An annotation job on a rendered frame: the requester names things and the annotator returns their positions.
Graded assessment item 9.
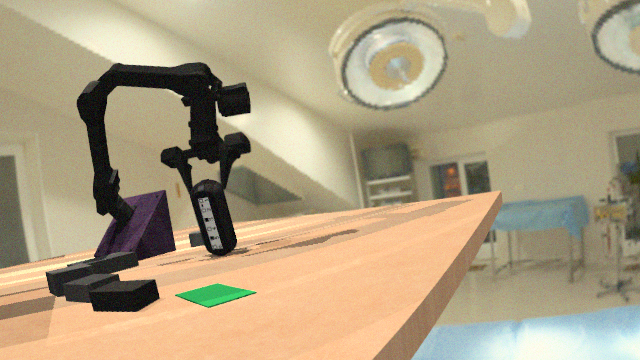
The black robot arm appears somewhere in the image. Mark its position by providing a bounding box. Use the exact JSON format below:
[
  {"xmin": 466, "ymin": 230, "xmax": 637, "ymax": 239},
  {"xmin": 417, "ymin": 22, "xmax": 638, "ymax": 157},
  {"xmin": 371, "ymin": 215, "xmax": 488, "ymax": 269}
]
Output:
[{"xmin": 77, "ymin": 62, "xmax": 251, "ymax": 226}]

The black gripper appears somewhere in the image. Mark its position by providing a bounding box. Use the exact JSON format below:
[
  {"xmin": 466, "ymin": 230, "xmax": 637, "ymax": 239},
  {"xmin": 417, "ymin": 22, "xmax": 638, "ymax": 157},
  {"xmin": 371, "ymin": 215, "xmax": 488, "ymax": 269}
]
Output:
[{"xmin": 161, "ymin": 114, "xmax": 251, "ymax": 194}]

